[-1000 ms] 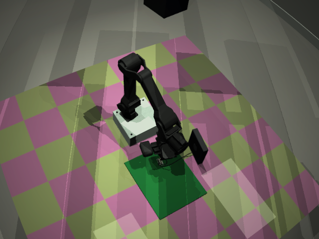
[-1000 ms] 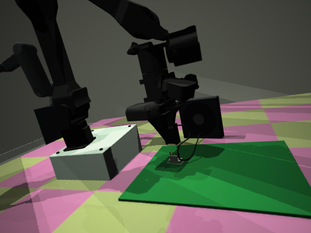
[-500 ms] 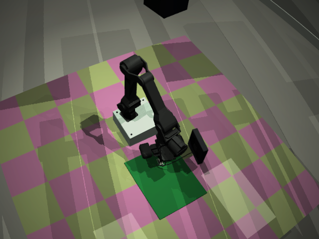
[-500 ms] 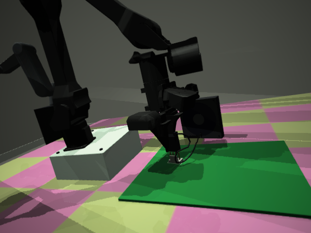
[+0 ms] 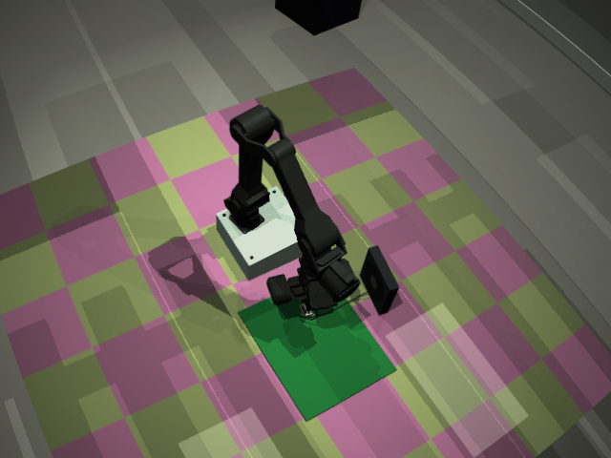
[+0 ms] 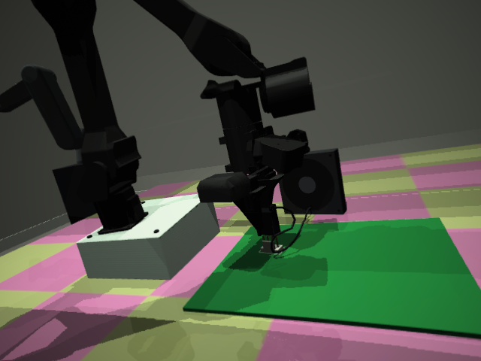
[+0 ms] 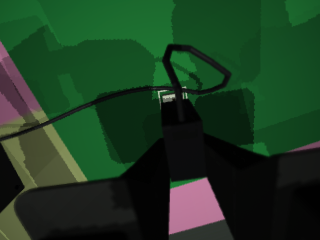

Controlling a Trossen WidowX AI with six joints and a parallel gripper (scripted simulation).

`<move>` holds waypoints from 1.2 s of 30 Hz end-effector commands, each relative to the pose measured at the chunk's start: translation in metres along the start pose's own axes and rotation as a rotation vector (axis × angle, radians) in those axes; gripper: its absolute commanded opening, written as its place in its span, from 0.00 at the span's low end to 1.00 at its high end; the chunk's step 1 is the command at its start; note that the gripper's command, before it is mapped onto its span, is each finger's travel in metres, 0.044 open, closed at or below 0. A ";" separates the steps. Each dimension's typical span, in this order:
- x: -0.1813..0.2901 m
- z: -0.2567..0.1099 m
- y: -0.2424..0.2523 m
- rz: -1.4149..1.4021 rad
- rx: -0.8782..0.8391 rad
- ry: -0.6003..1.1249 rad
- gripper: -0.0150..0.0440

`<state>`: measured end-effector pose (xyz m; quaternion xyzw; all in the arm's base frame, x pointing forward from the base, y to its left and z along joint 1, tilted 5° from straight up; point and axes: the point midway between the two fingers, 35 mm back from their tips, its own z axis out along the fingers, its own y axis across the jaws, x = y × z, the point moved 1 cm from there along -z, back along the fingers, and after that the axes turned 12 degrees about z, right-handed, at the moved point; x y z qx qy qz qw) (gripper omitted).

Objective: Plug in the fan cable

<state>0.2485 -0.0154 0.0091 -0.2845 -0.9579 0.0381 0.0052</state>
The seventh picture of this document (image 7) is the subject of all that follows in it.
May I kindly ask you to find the black fan cable with plug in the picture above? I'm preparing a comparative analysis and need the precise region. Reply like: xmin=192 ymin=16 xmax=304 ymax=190
xmin=0 ymin=44 xmax=231 ymax=182

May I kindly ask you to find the black cooling fan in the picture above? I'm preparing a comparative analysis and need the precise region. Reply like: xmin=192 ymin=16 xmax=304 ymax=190
xmin=0 ymin=142 xmax=25 ymax=213

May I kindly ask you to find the green circuit board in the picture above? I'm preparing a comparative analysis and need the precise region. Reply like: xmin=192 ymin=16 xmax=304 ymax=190
xmin=0 ymin=0 xmax=320 ymax=181

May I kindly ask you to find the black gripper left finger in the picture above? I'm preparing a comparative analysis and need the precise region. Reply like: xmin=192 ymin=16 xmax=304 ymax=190
xmin=14 ymin=138 xmax=171 ymax=240

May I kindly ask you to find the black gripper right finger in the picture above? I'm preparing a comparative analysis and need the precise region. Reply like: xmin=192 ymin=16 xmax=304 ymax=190
xmin=204 ymin=133 xmax=320 ymax=240

